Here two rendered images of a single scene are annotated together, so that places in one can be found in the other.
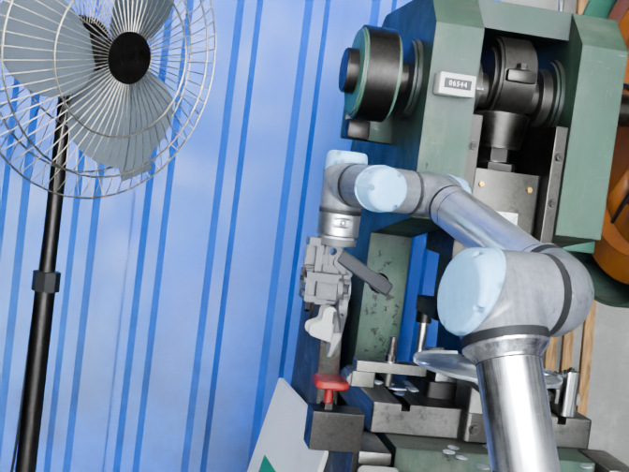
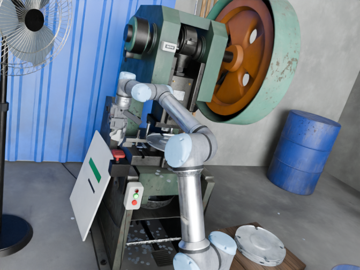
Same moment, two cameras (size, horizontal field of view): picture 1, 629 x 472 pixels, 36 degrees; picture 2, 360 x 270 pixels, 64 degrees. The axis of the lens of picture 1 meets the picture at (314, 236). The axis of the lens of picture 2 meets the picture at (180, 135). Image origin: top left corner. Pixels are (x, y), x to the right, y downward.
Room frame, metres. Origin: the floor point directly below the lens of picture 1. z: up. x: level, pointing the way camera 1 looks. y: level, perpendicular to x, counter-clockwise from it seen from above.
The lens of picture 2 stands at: (0.36, 0.10, 1.37)
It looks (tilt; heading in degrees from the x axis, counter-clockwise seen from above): 18 degrees down; 341
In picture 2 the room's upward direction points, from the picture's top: 14 degrees clockwise
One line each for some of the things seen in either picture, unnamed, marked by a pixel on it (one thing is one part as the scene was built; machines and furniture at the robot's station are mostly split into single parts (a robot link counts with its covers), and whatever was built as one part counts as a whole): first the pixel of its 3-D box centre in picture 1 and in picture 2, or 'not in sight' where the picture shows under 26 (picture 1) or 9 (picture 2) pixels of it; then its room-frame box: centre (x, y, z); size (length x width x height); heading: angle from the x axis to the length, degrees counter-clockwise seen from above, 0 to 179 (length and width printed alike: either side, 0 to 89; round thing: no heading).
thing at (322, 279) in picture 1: (328, 271); (119, 116); (1.72, -0.03, 0.95); 0.09 x 0.08 x 0.12; 100
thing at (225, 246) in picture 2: not in sight; (218, 251); (1.19, -0.46, 0.62); 0.13 x 0.12 x 0.14; 117
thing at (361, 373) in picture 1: (386, 361); (136, 137); (1.98, -0.18, 0.76); 0.17 x 0.06 x 0.10; 100
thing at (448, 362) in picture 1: (487, 368); (170, 143); (1.88, -0.37, 0.78); 0.29 x 0.29 x 0.01
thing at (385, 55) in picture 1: (382, 85); (140, 39); (1.98, -0.10, 1.31); 0.22 x 0.12 x 0.22; 10
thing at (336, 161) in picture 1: (344, 183); (126, 84); (1.72, -0.04, 1.11); 0.09 x 0.08 x 0.11; 27
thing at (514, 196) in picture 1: (490, 236); (174, 97); (1.97, -0.35, 1.04); 0.17 x 0.15 x 0.30; 10
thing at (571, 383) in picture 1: (568, 391); not in sight; (1.91, -0.54, 0.75); 0.03 x 0.03 x 0.10; 10
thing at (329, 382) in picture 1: (328, 398); (117, 158); (1.72, -0.06, 0.72); 0.07 x 0.06 x 0.08; 10
